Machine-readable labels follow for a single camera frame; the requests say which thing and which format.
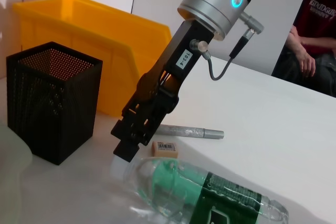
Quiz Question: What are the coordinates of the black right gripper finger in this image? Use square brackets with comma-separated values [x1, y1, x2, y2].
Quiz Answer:
[110, 118, 158, 163]

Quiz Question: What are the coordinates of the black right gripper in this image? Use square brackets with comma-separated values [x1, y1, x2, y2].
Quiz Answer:
[123, 20, 215, 130]

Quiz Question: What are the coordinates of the clear bottle with green label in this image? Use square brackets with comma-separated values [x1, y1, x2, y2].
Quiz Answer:
[110, 154, 289, 224]

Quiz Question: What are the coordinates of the beige eraser with barcode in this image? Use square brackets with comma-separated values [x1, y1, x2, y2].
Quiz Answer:
[152, 141, 179, 158]

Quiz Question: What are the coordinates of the silver marker pen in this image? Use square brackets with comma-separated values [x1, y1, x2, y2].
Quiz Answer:
[157, 124, 225, 141]

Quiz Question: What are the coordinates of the black mesh pen holder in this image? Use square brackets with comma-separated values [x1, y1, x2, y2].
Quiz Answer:
[6, 41, 103, 166]

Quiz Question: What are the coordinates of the yellow plastic storage bin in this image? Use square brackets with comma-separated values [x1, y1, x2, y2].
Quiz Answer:
[12, 0, 172, 118]

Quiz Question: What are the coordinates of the person in red shirt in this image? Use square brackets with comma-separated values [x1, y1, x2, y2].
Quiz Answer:
[271, 0, 336, 96]

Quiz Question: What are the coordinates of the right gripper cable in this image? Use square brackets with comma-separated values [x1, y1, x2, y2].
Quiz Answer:
[188, 11, 265, 80]

